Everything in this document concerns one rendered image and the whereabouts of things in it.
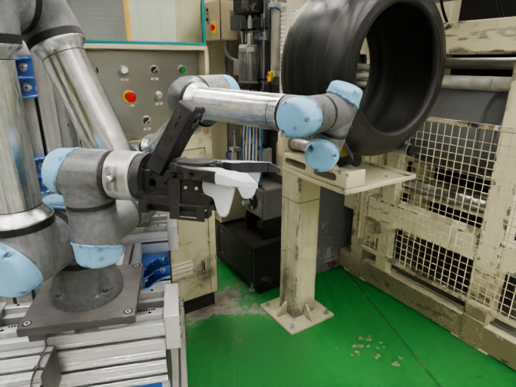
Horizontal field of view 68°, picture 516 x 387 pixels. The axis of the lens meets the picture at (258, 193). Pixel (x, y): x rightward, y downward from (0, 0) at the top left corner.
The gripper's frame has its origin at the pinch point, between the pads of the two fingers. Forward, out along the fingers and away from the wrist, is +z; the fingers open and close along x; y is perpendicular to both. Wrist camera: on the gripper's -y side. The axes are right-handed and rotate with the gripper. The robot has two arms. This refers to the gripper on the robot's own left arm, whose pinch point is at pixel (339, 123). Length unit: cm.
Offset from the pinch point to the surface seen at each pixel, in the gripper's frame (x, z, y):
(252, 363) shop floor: 63, -8, -87
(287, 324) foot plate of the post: 55, 19, -92
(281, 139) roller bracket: 27.6, 25.5, -5.7
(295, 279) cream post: 46, 27, -73
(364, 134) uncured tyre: -5.1, 7.5, -7.8
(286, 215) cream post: 42, 36, -43
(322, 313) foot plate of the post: 42, 32, -99
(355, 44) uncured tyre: -10.0, 5.3, 19.5
